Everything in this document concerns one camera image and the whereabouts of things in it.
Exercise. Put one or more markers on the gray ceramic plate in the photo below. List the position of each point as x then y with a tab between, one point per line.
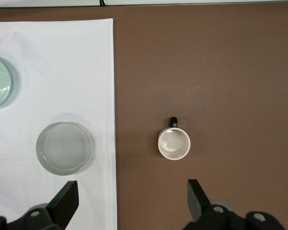
62	148

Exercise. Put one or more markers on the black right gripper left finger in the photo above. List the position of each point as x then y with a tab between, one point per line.
62	206

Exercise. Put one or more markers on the white cloth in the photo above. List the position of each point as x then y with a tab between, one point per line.
62	72

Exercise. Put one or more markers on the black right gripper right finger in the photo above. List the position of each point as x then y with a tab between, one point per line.
199	206

